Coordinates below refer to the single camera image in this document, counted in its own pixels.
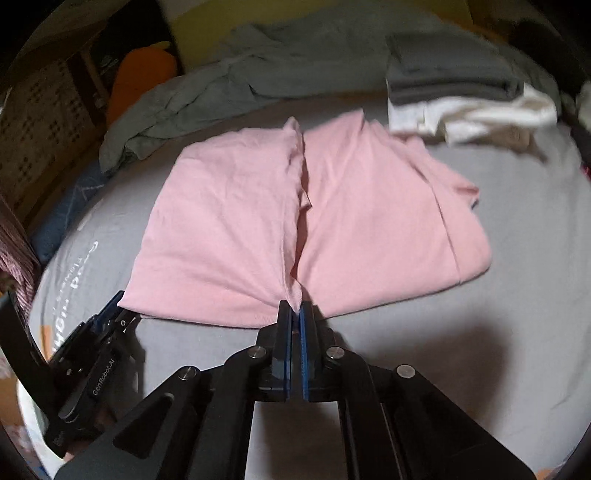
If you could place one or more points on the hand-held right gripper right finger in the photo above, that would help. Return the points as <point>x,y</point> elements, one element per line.
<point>305,337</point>

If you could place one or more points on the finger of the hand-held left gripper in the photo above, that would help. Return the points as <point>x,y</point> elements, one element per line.
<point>108,314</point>

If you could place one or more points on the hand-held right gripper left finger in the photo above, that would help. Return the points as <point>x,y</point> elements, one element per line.
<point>288,332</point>

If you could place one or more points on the pink printed t-shirt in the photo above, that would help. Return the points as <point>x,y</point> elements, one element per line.
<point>231,207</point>

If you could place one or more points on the folded grey clothes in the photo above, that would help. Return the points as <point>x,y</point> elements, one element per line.
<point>443,69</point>

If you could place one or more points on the black clothes pile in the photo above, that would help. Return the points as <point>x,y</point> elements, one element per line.
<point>581,138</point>

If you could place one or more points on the plaid cloth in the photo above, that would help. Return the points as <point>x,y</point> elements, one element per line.
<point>18,258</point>

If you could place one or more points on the blue pillow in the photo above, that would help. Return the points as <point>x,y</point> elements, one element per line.
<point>69,207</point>

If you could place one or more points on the grey printed bed sheet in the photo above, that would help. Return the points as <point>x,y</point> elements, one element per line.
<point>461,346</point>

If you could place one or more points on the beige patterned panel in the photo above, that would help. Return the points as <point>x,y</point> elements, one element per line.
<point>46,120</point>

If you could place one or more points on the orange plush pillow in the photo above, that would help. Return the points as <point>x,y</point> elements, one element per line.
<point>143,74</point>

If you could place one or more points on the crumpled grey blanket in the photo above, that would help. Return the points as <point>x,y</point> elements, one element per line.
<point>207,87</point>

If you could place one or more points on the folded white cloth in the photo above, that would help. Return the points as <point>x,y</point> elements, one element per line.
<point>485,115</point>

